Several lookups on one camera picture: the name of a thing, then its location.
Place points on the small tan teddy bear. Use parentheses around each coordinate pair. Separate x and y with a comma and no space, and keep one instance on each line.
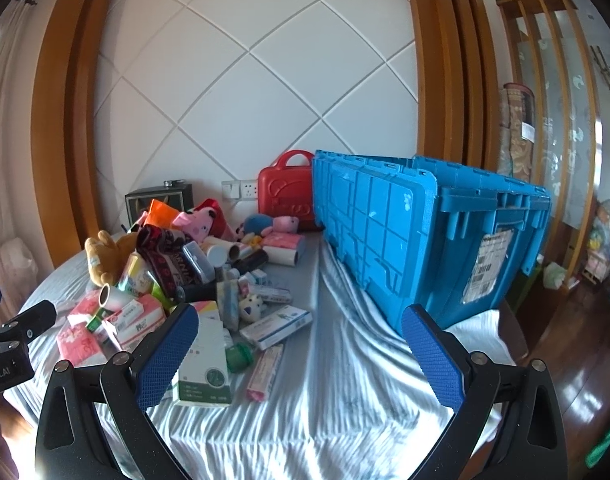
(250,237)

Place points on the pink tissue packet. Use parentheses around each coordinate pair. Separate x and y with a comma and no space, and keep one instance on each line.
(82,347)
(84,307)
(285,249)

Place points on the pink narrow box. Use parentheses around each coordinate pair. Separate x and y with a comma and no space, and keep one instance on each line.
(266,372)

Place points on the white paper roll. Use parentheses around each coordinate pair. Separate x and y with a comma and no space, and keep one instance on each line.
(116,297)

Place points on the sheer window curtain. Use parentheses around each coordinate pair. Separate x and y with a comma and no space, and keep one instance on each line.
(10,135)

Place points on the maroon printed towel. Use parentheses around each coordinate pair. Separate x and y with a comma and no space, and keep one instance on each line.
(170,257)

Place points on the wooden wall frame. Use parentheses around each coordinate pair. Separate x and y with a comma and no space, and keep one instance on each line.
(70,110)
(450,60)

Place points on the black bag roll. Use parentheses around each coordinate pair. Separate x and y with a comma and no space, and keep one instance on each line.
(252,262)
(197,292)

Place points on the green medicine bottle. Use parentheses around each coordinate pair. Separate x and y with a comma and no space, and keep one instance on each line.
(241,357)

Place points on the white bottle peach label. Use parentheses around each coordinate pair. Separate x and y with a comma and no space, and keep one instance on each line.
(217,252)

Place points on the dark framed box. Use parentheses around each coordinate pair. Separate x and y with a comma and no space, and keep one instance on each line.
(150,197)

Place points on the white box blue print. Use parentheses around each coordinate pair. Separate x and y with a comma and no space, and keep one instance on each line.
(277,327)

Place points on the red plastic carry case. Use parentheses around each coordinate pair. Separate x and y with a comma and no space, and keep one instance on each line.
(285,190)

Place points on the wooden lattice partition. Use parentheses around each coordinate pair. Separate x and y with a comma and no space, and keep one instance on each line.
(580,110)

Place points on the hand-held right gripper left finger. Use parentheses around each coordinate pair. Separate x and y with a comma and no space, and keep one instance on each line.
(167,360)

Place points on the grey cloth-covered desktop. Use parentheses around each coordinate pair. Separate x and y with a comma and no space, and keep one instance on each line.
(345,410)

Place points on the clear plastic box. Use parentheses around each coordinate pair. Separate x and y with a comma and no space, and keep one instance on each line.
(197,262)

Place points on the pink pig plush red hat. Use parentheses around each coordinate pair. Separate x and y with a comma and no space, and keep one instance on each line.
(200,220)

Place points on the blue plastic crate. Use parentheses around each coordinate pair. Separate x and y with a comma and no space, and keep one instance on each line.
(385,240)

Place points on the white box green stripe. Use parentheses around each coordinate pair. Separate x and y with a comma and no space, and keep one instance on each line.
(207,365)

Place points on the blue and pink plush toy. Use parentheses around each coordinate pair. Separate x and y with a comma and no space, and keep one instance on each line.
(265,225)

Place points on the large red white medicine box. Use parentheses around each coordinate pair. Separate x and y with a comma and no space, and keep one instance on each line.
(135,322)

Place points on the white plastic bag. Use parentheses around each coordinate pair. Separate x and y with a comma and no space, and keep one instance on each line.
(19,262)

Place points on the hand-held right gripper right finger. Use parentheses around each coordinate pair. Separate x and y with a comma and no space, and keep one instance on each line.
(432,360)

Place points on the light blue narrow box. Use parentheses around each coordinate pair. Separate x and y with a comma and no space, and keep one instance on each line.
(228,305)

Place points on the small white plush toy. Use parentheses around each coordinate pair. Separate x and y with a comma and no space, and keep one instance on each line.
(250,307)

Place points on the rolled patterned carpet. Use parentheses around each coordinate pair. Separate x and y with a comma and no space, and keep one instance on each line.
(517,125)

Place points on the pastel sanitary pad pack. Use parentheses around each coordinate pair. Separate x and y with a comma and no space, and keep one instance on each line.
(135,275)

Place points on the white wall socket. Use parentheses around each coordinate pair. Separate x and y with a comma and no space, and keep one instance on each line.
(250,189)

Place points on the pile of toys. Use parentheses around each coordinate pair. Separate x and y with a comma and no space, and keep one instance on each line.
(607,240)

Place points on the brown plush bear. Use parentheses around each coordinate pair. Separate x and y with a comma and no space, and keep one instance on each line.
(105,255)

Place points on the white wall switch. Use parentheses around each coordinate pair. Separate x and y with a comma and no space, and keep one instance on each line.
(231,189)

